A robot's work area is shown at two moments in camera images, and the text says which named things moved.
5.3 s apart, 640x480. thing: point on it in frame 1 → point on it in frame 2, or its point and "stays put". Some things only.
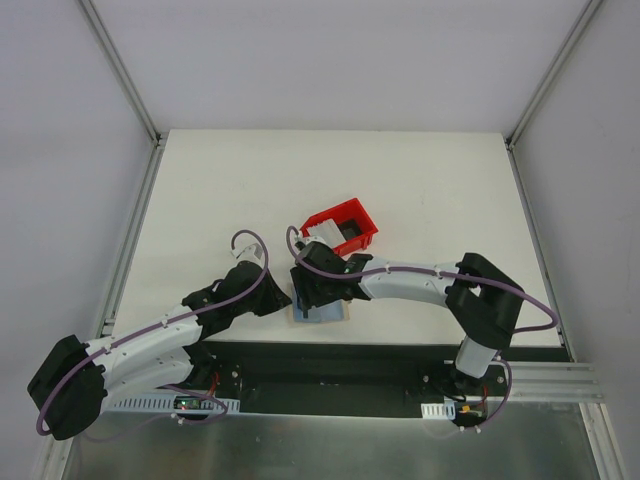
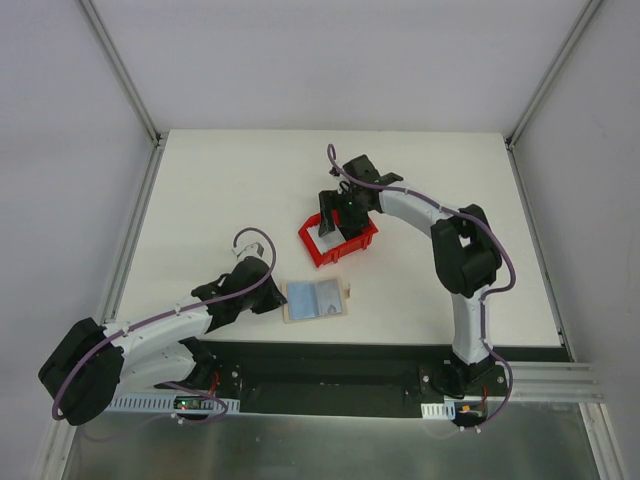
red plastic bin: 353,220 stays put
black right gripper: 310,288 → 335,211
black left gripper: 273,295 stays put
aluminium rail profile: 560,382 stays put
